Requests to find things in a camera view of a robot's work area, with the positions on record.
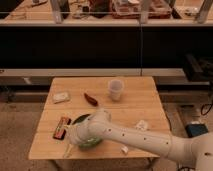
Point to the black box on right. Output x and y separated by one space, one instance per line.
198 69

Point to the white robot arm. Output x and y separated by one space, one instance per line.
195 152

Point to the long metal shelf bench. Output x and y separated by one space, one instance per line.
44 39

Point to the white wrapped soap bar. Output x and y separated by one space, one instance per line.
61 97

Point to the white plastic bottle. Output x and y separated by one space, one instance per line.
142 125

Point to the blue black floor device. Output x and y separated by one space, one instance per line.
194 130

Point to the green ceramic bowl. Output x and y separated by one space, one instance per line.
90 143

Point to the wooden table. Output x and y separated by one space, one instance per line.
140 100

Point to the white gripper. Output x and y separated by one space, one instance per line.
77 134

